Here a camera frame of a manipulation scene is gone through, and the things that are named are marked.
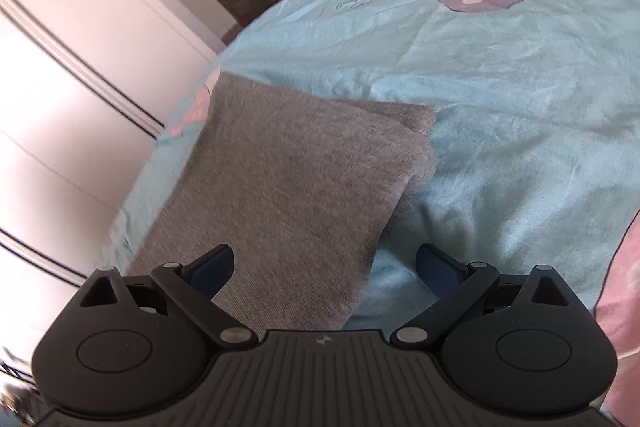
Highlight grey pants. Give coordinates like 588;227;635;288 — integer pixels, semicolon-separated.
129;72;438;332

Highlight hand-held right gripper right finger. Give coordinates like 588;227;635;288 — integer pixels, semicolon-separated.
390;242;572;351

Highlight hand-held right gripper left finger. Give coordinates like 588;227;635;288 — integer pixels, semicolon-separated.
77;244;254;351

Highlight light blue printed bed sheet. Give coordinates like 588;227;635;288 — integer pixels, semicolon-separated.
102;0;640;427

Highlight white wardrobe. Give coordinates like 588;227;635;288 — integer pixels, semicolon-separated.
0;0;237;390

